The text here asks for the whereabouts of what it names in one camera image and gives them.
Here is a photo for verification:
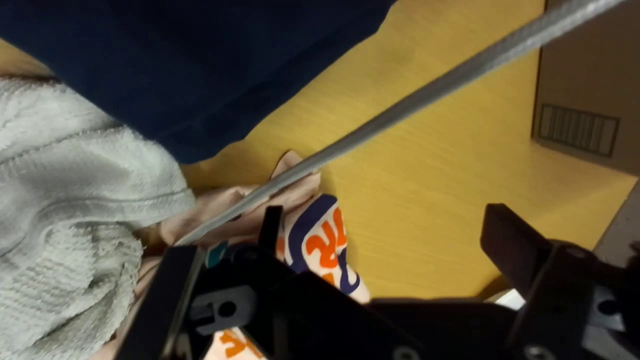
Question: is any peach cloth with orange print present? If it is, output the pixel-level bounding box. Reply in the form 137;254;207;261
92;147;374;360

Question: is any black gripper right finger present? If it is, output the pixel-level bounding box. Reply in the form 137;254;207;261
477;201;640;360

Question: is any brown cardboard box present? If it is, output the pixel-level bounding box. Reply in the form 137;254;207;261
529;0;640;179

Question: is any white lace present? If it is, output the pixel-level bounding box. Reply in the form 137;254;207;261
173;0;632;247

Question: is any grey white towel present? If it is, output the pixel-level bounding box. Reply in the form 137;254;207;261
0;73;197;360

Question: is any navy blue cloth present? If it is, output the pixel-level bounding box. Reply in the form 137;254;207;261
0;0;400;165

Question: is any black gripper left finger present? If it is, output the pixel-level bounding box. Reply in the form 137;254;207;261
115;204;285;360

